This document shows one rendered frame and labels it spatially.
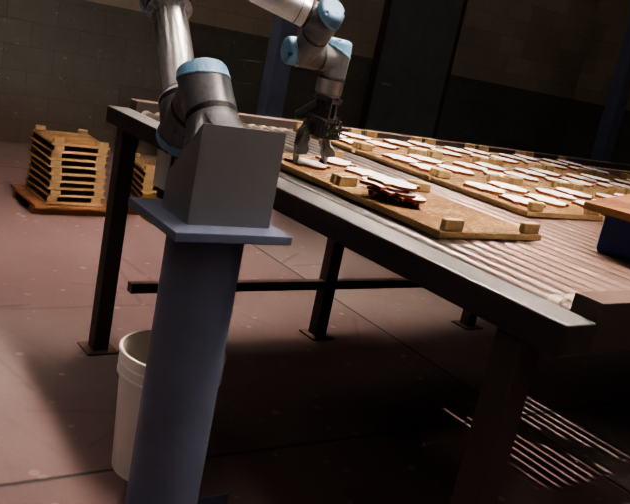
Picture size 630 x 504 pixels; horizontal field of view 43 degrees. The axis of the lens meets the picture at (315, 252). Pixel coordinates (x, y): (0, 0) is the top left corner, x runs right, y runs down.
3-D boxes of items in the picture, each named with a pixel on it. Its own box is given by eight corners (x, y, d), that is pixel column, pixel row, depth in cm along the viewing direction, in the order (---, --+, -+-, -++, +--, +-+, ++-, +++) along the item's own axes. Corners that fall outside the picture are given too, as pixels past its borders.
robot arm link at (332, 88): (312, 74, 221) (336, 78, 226) (309, 91, 222) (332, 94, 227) (327, 80, 215) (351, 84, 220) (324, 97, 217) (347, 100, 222)
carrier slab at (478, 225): (439, 238, 174) (440, 231, 173) (329, 190, 205) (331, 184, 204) (540, 240, 194) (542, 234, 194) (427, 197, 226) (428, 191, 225)
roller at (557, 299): (562, 330, 141) (570, 304, 139) (135, 122, 290) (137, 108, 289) (579, 328, 143) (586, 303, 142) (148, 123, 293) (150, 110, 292)
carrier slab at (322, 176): (328, 189, 205) (329, 183, 205) (249, 154, 237) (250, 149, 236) (426, 196, 226) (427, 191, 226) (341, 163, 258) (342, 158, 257)
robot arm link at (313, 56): (294, 19, 208) (331, 27, 213) (276, 47, 216) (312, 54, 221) (298, 43, 204) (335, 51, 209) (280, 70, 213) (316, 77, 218)
